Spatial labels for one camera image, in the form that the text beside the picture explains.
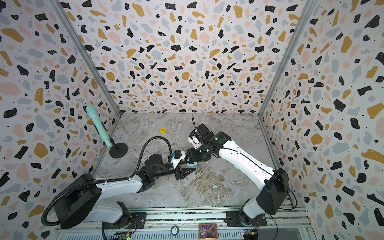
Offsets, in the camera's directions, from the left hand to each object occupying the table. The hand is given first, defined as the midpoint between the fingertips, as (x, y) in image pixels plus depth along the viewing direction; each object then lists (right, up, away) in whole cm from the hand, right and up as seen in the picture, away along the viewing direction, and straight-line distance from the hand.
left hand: (195, 163), depth 73 cm
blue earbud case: (-1, +1, -6) cm, 6 cm away
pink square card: (+6, -31, -3) cm, 32 cm away
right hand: (-3, +2, 0) cm, 4 cm away
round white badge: (-10, -32, -2) cm, 33 cm away
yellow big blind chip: (-25, +15, +37) cm, 47 cm away
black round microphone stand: (-52, +2, +26) cm, 58 cm away
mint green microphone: (-52, +25, +3) cm, 58 cm away
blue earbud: (+11, -16, +12) cm, 23 cm away
